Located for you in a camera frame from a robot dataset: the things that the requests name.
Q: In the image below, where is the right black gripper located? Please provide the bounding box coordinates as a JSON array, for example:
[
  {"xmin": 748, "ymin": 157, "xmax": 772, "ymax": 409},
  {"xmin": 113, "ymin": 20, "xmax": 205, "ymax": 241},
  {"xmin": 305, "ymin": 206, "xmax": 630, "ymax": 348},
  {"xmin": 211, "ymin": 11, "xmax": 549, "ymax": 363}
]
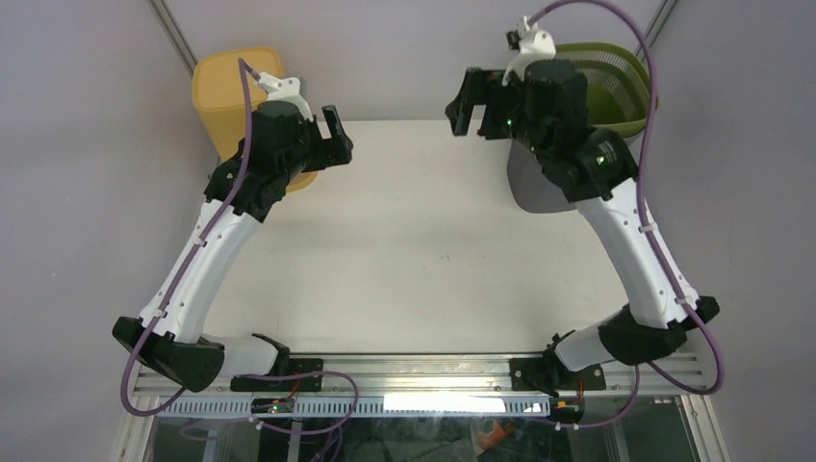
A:
[{"xmin": 446, "ymin": 68, "xmax": 552, "ymax": 163}]

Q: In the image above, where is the grey plastic basket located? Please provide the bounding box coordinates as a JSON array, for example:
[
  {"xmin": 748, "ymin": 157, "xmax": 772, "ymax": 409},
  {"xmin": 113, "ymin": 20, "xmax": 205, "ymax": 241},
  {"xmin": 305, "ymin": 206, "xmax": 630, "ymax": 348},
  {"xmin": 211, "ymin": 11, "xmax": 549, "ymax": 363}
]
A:
[{"xmin": 506, "ymin": 141, "xmax": 574, "ymax": 214}]

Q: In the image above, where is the yellow plastic basket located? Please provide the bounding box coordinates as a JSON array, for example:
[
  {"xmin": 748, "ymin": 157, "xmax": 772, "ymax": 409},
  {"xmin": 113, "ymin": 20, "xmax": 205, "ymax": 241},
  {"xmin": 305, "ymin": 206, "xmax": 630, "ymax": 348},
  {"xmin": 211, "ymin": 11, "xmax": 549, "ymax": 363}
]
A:
[{"xmin": 191, "ymin": 46, "xmax": 288, "ymax": 162}]

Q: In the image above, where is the green plastic basket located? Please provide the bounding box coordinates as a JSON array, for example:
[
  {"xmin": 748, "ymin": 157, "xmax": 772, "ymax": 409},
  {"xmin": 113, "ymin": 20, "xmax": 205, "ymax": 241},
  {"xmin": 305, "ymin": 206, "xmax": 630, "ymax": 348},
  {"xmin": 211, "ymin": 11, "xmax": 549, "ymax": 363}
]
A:
[{"xmin": 556, "ymin": 42, "xmax": 650, "ymax": 144}]

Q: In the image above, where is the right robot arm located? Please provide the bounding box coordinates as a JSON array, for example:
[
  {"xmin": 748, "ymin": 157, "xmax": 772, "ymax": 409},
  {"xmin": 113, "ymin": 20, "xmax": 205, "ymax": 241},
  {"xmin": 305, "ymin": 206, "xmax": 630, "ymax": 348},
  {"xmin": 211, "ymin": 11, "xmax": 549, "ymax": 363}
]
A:
[{"xmin": 445, "ymin": 60, "xmax": 720, "ymax": 393}]

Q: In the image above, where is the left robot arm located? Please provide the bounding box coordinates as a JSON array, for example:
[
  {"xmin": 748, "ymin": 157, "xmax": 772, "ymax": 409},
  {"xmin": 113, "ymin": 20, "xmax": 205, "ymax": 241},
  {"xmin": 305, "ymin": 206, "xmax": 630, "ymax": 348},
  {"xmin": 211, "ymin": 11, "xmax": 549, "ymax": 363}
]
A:
[{"xmin": 113, "ymin": 101, "xmax": 353, "ymax": 392}]

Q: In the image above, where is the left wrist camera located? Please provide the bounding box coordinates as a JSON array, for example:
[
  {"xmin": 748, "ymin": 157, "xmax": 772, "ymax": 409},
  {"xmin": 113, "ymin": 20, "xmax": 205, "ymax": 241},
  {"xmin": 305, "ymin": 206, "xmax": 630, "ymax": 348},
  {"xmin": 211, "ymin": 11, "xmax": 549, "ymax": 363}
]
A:
[{"xmin": 255, "ymin": 72, "xmax": 315, "ymax": 121}]

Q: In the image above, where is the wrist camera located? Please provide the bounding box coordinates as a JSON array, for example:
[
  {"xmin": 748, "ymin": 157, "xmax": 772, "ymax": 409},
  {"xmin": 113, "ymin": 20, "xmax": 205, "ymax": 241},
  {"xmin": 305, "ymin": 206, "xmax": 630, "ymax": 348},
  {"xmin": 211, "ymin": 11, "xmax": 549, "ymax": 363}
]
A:
[
  {"xmin": 255, "ymin": 72, "xmax": 315, "ymax": 121},
  {"xmin": 501, "ymin": 16, "xmax": 557, "ymax": 87}
]

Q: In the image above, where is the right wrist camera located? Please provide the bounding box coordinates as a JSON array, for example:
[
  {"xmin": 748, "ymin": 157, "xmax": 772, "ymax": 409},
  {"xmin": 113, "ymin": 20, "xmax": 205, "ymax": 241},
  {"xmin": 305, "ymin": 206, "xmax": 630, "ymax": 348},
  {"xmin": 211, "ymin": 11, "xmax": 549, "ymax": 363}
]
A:
[{"xmin": 501, "ymin": 16, "xmax": 557, "ymax": 87}]

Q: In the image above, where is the left aluminium corner post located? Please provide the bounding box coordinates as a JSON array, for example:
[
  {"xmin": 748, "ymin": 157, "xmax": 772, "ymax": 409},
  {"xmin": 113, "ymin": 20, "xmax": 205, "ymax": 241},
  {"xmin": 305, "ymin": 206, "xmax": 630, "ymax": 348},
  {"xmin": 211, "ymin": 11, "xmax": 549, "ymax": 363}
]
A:
[{"xmin": 147, "ymin": 0, "xmax": 198, "ymax": 77}]

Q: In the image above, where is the aluminium corner post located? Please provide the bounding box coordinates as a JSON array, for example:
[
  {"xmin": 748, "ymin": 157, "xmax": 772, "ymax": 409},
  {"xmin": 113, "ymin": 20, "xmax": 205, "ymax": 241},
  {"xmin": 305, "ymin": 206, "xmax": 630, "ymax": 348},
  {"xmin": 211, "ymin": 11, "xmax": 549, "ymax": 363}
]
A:
[
  {"xmin": 645, "ymin": 0, "xmax": 681, "ymax": 47},
  {"xmin": 147, "ymin": 0, "xmax": 198, "ymax": 77}
]

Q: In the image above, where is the right aluminium corner post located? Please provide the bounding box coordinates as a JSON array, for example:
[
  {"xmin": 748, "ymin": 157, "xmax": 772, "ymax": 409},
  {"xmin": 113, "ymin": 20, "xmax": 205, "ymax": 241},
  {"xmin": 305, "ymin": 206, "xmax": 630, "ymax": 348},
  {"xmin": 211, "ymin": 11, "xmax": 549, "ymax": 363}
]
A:
[{"xmin": 645, "ymin": 0, "xmax": 681, "ymax": 47}]

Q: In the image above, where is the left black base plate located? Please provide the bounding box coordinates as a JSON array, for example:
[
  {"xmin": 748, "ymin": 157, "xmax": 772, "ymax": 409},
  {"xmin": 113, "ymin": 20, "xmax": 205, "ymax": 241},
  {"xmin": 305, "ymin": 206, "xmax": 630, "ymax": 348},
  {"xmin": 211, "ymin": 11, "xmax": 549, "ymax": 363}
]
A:
[{"xmin": 229, "ymin": 333, "xmax": 325, "ymax": 394}]

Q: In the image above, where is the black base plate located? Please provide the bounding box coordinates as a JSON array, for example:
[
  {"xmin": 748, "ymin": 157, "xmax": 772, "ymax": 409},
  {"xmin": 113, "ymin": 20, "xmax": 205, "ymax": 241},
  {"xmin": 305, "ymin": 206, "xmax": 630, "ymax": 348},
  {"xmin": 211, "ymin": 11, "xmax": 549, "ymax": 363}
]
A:
[
  {"xmin": 229, "ymin": 333, "xmax": 325, "ymax": 394},
  {"xmin": 508, "ymin": 330, "xmax": 607, "ymax": 398}
]

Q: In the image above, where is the aluminium front rail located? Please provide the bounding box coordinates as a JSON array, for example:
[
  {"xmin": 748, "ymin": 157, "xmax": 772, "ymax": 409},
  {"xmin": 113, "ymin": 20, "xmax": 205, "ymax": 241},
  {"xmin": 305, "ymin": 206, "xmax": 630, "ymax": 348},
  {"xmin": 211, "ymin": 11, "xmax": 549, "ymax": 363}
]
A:
[{"xmin": 130, "ymin": 352, "xmax": 709, "ymax": 399}]

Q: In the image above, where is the white slotted cable duct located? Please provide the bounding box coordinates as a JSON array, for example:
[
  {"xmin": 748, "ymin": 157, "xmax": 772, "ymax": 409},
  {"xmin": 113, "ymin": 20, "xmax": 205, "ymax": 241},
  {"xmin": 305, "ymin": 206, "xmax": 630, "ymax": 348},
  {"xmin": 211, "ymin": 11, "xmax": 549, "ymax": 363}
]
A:
[{"xmin": 160, "ymin": 392, "xmax": 550, "ymax": 419}]

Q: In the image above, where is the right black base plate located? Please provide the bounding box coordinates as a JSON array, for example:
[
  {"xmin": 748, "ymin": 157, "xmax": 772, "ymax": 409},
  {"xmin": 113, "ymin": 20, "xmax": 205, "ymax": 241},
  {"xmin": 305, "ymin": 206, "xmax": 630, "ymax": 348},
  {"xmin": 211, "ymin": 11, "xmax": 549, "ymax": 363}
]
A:
[{"xmin": 508, "ymin": 330, "xmax": 607, "ymax": 398}]

